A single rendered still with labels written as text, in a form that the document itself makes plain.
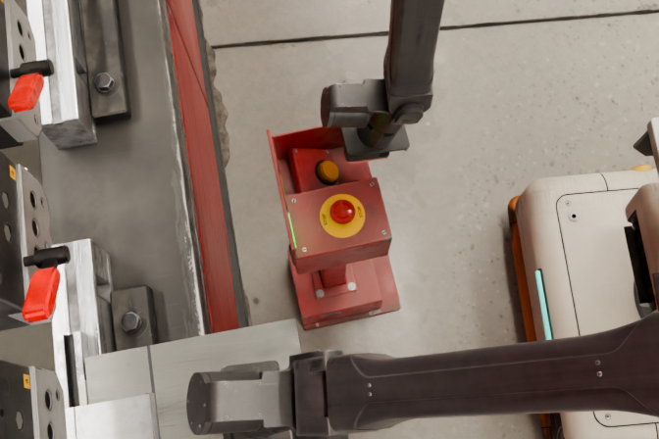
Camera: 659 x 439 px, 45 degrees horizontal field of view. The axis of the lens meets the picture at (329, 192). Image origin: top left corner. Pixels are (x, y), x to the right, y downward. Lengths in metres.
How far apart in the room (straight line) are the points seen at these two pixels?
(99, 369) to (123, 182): 0.31
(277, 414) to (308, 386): 0.05
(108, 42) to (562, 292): 1.08
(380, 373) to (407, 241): 1.42
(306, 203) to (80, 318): 0.40
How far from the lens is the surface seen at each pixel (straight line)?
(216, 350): 1.00
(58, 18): 1.25
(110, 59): 1.27
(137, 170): 1.22
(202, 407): 0.75
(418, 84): 1.02
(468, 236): 2.08
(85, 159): 1.24
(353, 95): 1.09
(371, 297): 1.90
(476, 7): 2.35
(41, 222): 0.87
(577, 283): 1.82
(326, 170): 1.33
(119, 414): 1.02
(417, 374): 0.62
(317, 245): 1.24
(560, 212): 1.85
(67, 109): 1.17
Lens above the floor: 1.99
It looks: 72 degrees down
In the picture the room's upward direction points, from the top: 2 degrees counter-clockwise
